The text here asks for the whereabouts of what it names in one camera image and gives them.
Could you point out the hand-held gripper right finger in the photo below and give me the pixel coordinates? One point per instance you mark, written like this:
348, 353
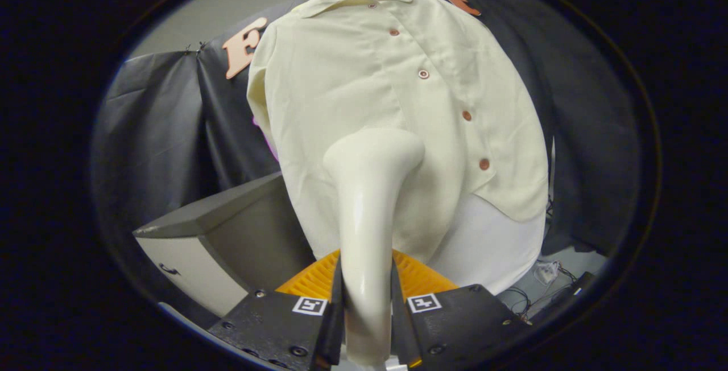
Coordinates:
399, 320

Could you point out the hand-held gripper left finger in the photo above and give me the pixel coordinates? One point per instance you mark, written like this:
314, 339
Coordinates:
334, 320

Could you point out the white garment steamer head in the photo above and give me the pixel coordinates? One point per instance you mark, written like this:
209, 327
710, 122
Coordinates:
367, 217

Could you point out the cream button-up shirt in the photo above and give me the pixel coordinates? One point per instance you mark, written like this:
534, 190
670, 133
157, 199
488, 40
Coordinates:
341, 75

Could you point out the white mannequin torso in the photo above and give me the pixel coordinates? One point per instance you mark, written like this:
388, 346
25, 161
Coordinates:
489, 246

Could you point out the grey cabinet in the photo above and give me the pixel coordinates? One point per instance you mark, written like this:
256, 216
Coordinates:
250, 229

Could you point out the white power adapter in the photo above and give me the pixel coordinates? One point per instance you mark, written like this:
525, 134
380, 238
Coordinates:
547, 272

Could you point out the black backdrop cloth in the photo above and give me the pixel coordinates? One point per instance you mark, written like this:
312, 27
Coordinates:
170, 120

